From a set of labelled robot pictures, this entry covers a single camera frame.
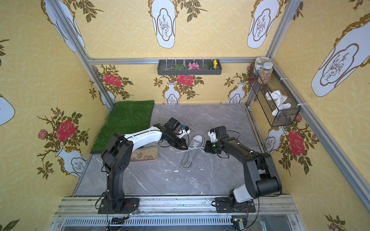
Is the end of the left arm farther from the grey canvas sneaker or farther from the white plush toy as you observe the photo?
the white plush toy

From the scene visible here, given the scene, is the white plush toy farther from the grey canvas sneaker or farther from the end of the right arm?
the grey canvas sneaker

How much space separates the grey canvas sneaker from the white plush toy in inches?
18.1

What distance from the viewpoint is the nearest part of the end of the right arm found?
2.43ft

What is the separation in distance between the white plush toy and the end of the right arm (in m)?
0.25

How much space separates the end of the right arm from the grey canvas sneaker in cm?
12

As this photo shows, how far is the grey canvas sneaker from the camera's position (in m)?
0.86

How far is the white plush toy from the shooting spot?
2.32 ft
